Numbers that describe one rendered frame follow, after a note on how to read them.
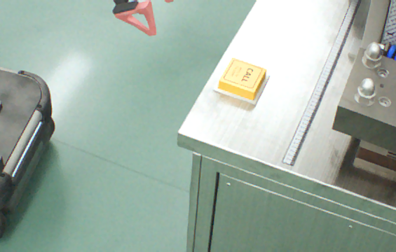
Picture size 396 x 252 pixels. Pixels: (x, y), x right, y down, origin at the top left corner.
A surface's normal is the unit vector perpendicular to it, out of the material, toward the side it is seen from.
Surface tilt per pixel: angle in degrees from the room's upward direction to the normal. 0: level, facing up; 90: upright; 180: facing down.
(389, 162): 90
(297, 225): 90
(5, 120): 0
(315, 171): 0
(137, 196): 0
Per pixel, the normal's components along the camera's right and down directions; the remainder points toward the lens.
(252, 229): -0.39, 0.68
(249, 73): 0.05, -0.66
